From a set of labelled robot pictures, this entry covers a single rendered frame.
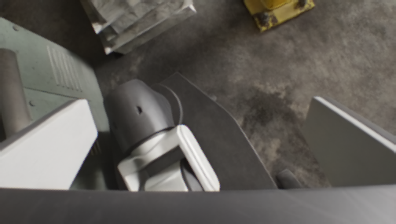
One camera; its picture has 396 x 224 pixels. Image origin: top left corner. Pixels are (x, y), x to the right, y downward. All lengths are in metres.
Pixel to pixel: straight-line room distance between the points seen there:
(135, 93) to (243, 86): 0.45
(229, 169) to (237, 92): 0.32
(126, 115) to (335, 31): 0.81
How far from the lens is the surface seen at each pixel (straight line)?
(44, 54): 0.86
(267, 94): 0.81
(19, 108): 0.55
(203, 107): 0.63
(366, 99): 0.93
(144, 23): 0.92
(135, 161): 0.52
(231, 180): 0.64
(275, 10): 0.92
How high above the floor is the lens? 0.79
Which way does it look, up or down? 78 degrees down
